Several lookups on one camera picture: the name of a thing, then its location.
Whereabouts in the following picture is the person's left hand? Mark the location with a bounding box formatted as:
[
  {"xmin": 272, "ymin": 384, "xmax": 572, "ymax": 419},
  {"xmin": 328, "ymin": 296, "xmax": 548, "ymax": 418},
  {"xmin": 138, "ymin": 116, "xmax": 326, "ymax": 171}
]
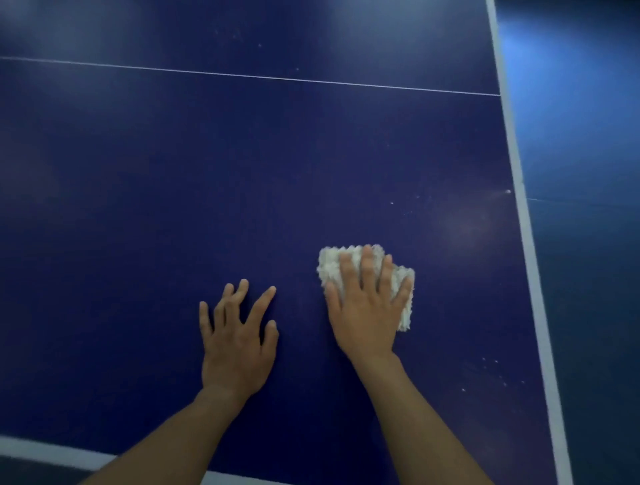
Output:
[{"xmin": 198, "ymin": 279, "xmax": 280, "ymax": 403}]

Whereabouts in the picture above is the person's right hand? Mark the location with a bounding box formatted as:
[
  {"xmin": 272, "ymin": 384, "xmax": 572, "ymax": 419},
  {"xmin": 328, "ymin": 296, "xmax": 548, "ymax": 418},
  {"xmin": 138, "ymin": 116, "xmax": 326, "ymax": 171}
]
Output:
[{"xmin": 324, "ymin": 245, "xmax": 414, "ymax": 368}]

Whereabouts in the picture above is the white fluffy cleaning cloth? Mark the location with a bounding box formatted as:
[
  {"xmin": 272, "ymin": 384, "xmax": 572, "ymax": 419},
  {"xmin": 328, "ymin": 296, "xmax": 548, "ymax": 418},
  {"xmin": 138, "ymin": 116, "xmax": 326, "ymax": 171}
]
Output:
[{"xmin": 317, "ymin": 245, "xmax": 416, "ymax": 332}]

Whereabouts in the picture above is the person's right forearm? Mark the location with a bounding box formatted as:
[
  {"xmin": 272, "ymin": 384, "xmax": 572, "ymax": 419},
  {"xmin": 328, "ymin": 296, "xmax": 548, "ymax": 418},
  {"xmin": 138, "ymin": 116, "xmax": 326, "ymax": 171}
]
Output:
[{"xmin": 352, "ymin": 352, "xmax": 493, "ymax": 485}]

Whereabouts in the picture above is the person's left forearm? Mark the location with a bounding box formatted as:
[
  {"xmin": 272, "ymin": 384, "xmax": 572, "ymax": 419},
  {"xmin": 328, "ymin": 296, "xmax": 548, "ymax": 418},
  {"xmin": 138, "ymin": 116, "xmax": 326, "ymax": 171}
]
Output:
[{"xmin": 82, "ymin": 388, "xmax": 249, "ymax": 485}]

